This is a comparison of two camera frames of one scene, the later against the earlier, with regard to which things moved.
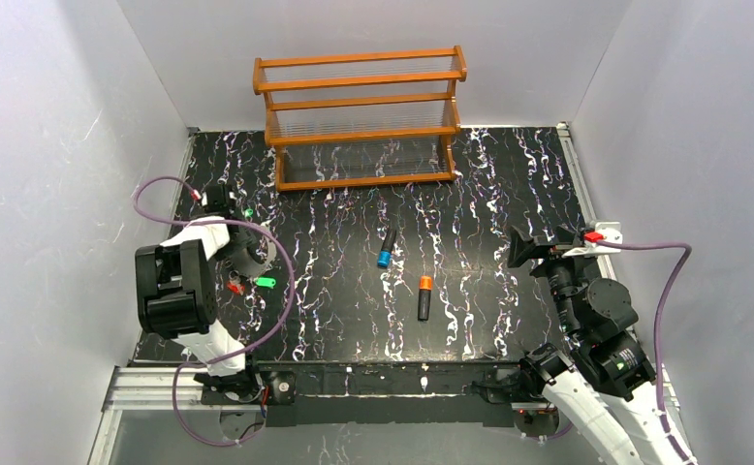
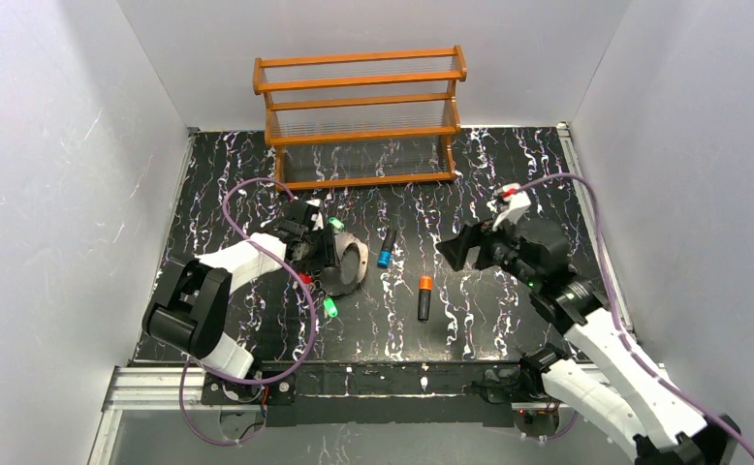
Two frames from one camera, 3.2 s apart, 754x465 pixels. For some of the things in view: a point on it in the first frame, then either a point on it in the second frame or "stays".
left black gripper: x=221 y=197 -> x=325 y=246
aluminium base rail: x=140 y=388 stays
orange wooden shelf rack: x=361 y=119 stays
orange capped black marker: x=424 y=297 stays
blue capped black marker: x=385 y=253 stays
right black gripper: x=540 y=254 -> x=486 y=244
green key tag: x=266 y=282 -> x=330 y=307
